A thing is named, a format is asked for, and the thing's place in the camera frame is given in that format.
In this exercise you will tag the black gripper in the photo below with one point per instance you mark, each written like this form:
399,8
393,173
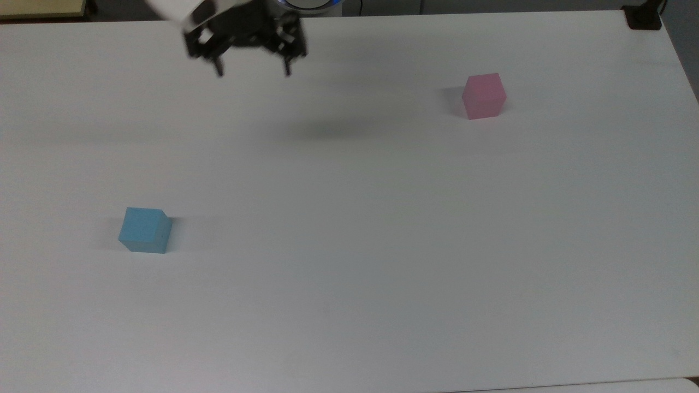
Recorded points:
246,27

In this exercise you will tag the beige wooden furniture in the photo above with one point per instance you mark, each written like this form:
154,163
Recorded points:
38,6

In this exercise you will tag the blue foam cube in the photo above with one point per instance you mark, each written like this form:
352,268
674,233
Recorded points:
143,229

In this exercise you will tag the pink foam cube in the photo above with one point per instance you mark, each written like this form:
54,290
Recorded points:
483,98

